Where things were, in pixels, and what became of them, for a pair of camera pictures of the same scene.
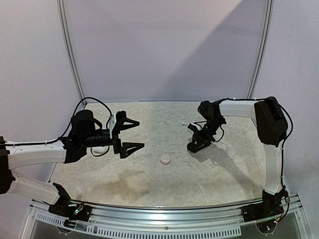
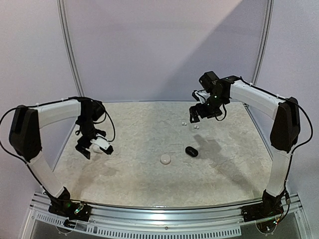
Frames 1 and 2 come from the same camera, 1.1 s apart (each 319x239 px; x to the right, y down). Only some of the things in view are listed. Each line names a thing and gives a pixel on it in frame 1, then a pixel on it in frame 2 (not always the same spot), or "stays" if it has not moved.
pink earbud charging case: (165, 159) stays
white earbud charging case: (98, 150) stays
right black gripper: (202, 133) → (199, 110)
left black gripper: (119, 127) → (81, 141)
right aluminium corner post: (262, 50) stays
